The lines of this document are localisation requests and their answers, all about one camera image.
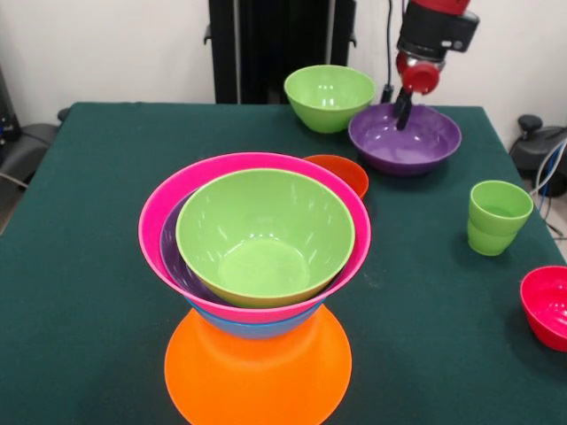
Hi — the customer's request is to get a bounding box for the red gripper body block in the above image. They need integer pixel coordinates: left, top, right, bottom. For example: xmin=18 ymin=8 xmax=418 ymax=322
xmin=395 ymin=51 xmax=441 ymax=96

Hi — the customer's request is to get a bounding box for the floor cable bundle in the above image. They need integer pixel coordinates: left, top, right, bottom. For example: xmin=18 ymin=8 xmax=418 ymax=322
xmin=529 ymin=141 xmax=567 ymax=240

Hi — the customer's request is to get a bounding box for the black hanging cable with plug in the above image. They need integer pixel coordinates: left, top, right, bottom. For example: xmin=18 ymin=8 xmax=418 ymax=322
xmin=380 ymin=0 xmax=407 ymax=106

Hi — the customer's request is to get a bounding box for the small orange-red plastic bowl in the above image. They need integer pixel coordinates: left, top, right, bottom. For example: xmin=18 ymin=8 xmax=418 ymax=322
xmin=303 ymin=154 xmax=370 ymax=198

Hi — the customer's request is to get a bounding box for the large pink plastic bowl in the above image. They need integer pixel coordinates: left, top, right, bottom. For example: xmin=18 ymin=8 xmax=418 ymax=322
xmin=137 ymin=151 xmax=372 ymax=324

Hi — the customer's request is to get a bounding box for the green plastic cup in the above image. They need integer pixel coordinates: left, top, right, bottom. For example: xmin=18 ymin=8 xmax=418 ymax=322
xmin=467 ymin=180 xmax=534 ymax=257

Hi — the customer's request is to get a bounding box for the small red-pink plastic bowl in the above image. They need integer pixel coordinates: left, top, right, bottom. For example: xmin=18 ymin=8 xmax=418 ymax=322
xmin=519 ymin=265 xmax=567 ymax=353

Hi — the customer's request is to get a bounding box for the purple plastic bowl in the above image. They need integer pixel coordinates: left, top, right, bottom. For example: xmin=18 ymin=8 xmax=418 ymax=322
xmin=159 ymin=192 xmax=231 ymax=306
xmin=347 ymin=103 xmax=462 ymax=177

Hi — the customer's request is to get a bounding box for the black pedestal column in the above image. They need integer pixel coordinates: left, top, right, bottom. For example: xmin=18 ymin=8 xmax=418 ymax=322
xmin=204 ymin=0 xmax=358 ymax=105

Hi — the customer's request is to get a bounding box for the large orange plastic bowl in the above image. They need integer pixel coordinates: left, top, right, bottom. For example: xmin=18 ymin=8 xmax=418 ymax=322
xmin=163 ymin=304 xmax=354 ymax=425

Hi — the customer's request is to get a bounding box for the green plastic bowl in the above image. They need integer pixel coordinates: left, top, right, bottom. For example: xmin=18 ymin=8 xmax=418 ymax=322
xmin=175 ymin=167 xmax=356 ymax=309
xmin=283 ymin=65 xmax=377 ymax=134

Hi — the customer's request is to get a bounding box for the blue plastic bowl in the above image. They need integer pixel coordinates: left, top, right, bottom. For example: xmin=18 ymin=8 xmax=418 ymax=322
xmin=185 ymin=296 xmax=329 ymax=341

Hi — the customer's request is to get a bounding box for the dark green tablecloth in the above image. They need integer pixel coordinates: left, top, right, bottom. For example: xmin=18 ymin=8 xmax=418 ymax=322
xmin=0 ymin=102 xmax=567 ymax=425

